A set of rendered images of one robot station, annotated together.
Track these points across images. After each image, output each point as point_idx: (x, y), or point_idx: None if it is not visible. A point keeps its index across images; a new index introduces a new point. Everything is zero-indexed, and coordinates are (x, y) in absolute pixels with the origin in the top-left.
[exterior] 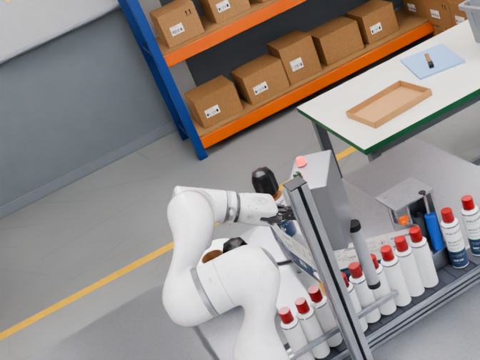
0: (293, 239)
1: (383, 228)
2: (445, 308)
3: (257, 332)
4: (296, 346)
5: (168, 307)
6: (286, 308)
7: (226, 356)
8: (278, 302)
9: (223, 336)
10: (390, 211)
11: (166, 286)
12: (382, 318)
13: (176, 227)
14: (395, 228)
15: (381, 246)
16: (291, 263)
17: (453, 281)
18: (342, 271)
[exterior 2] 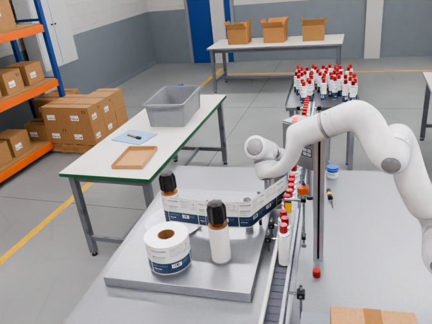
0: (223, 202)
1: (231, 198)
2: (305, 218)
3: (424, 166)
4: (288, 248)
5: (402, 157)
6: (283, 223)
7: (229, 287)
8: None
9: (210, 280)
10: None
11: (395, 144)
12: None
13: (371, 115)
14: (274, 179)
15: (273, 191)
16: (198, 231)
17: (301, 204)
18: (257, 213)
